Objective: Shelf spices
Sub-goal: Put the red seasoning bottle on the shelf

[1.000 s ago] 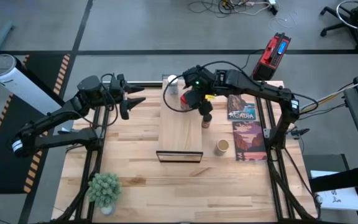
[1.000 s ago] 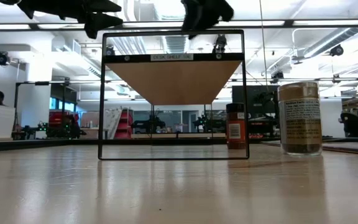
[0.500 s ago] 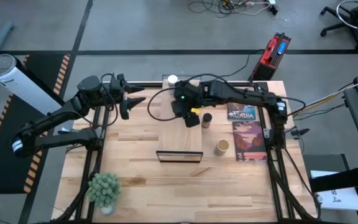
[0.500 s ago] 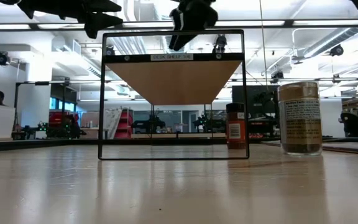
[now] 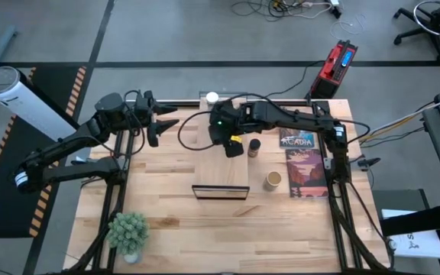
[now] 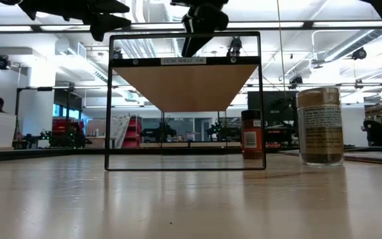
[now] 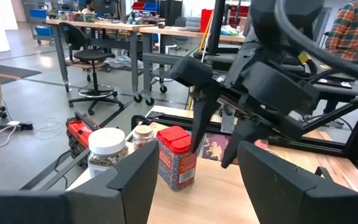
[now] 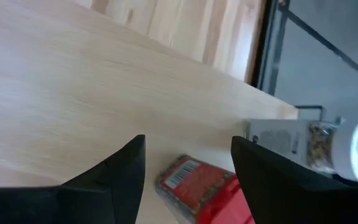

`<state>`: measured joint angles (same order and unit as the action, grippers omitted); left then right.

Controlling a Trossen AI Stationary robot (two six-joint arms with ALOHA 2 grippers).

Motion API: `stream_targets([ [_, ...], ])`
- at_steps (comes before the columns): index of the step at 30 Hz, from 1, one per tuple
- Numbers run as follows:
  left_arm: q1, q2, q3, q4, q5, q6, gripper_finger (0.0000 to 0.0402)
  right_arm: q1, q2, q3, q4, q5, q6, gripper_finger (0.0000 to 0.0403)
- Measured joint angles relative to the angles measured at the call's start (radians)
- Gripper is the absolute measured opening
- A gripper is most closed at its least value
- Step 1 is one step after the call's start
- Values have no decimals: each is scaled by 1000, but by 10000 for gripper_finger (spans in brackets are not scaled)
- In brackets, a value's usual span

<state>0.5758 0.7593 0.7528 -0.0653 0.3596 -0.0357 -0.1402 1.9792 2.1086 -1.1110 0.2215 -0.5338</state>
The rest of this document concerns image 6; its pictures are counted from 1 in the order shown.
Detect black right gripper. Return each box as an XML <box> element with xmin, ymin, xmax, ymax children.
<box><xmin>170</xmin><ymin>0</ymin><xmax>230</xmax><ymax>58</ymax></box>

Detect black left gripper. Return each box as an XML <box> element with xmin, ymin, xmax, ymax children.
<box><xmin>17</xmin><ymin>0</ymin><xmax>133</xmax><ymax>42</ymax></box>

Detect black lid orange spice jar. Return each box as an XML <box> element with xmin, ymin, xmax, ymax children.
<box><xmin>240</xmin><ymin>109</ymin><xmax>264</xmax><ymax>160</ymax></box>

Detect large gold lid spice jar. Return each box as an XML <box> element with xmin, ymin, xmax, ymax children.
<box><xmin>296</xmin><ymin>86</ymin><xmax>346</xmax><ymax>167</ymax></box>

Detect red shelf unit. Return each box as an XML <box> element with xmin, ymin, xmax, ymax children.
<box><xmin>121</xmin><ymin>115</ymin><xmax>143</xmax><ymax>149</ymax></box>

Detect black computer monitor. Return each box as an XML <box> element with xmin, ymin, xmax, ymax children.
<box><xmin>247</xmin><ymin>90</ymin><xmax>298</xmax><ymax>122</ymax></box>

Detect white board with drawings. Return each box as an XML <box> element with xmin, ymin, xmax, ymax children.
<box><xmin>110</xmin><ymin>115</ymin><xmax>131</xmax><ymax>149</ymax></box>

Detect red tool cabinet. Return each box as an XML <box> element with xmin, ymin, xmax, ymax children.
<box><xmin>51</xmin><ymin>118</ymin><xmax>86</xmax><ymax>149</ymax></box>

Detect black chair back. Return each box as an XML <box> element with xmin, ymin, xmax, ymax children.
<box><xmin>362</xmin><ymin>119</ymin><xmax>382</xmax><ymax>147</ymax></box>

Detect orange canyon picture book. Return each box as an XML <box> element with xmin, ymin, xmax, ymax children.
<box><xmin>343</xmin><ymin>151</ymin><xmax>382</xmax><ymax>167</ymax></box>

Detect wooden desk shelf black frame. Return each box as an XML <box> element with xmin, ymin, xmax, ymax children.
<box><xmin>103</xmin><ymin>31</ymin><xmax>267</xmax><ymax>172</ymax></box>

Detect black metal frame stand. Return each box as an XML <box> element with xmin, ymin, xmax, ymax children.
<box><xmin>14</xmin><ymin>85</ymin><xmax>76</xmax><ymax>149</ymax></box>

